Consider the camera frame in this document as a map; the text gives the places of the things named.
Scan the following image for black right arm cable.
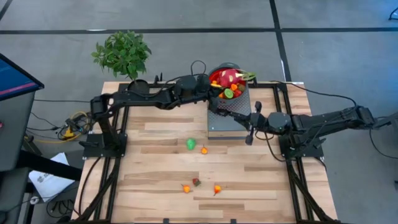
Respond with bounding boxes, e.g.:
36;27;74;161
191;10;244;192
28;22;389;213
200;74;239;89
254;80;358;163

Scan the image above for white paper sheets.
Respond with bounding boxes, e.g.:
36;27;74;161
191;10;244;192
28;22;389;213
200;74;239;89
29;152;76;203

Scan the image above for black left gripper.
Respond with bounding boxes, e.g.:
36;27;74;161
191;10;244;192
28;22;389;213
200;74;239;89
195;73;220;113

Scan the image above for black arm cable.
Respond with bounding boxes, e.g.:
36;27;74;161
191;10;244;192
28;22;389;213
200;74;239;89
254;80;358;163
130;60;208;98

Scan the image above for grey cabinet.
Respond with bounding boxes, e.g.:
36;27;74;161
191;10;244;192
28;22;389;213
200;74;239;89
0;91;35;172

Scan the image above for yellow cable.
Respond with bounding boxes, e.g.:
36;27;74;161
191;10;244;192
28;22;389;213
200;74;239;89
24;110;91;144

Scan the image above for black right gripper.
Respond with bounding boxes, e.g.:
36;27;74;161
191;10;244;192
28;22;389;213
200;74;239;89
233;101;270;146

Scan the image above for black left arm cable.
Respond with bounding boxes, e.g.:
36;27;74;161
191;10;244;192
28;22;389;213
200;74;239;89
130;60;208;98

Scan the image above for black floor cable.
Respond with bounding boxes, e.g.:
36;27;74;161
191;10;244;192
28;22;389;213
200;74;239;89
369;115;398;160
33;98;93;104

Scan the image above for green plant in black pot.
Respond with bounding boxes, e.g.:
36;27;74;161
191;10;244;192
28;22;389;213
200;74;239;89
91;30;153;94

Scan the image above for grey perforated metal shelf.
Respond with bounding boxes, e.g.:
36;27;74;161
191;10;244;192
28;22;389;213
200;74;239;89
206;79;253;140

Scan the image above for black plastic knife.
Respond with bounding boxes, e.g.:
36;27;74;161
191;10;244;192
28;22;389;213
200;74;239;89
207;105;240;119

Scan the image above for red collapsible bowl grey rim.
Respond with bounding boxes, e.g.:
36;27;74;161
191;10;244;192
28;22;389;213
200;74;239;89
206;62;251;106

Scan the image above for black desk beam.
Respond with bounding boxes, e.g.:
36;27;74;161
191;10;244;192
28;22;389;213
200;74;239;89
17;149;83;182

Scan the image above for pink dragon fruit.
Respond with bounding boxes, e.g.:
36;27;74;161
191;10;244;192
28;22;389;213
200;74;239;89
216;68;257;90

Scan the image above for blue screen monitor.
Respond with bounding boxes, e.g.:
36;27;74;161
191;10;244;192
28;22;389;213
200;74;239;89
0;52;45;102

